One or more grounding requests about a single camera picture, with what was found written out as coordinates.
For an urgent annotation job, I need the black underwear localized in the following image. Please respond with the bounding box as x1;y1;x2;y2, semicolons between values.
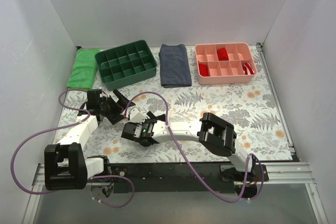
147;111;166;122

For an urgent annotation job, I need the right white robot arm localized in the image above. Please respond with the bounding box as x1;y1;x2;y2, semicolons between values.
121;113;261;182

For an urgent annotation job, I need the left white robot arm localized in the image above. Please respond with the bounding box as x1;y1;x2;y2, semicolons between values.
44;89;129;190

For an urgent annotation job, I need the rolled red underwear left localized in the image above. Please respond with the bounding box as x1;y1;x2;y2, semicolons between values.
198;63;209;77

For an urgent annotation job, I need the rolled red underwear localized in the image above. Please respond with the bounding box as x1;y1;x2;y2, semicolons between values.
198;63;209;77
217;48;229;61

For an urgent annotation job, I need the rolled red underwear top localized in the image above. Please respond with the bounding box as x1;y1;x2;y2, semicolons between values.
217;48;229;61

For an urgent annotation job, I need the red white striped underwear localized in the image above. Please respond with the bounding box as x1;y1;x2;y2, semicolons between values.
242;62;256;76

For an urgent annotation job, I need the green divided organizer tray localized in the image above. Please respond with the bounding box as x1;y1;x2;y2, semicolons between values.
95;40;157;91

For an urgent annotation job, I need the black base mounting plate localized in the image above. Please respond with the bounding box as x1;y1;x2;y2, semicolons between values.
86;161;271;196

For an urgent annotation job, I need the folded green towel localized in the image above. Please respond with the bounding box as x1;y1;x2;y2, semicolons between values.
67;48;100;90

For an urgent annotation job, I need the folded grey-blue towel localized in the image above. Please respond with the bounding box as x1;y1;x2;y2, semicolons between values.
159;44;192;88

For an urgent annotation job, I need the pink divided organizer tray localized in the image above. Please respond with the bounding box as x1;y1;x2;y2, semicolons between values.
195;42;258;85

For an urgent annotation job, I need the floral patterned table mat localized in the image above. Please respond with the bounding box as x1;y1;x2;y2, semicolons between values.
50;45;292;163

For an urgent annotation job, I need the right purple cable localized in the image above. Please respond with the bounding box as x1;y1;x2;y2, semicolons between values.
123;91;265;204

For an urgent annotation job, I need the purple cable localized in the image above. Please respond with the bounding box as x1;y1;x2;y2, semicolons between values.
123;91;265;204
10;89;135;208

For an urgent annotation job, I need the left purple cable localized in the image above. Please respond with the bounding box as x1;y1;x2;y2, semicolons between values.
10;89;135;208

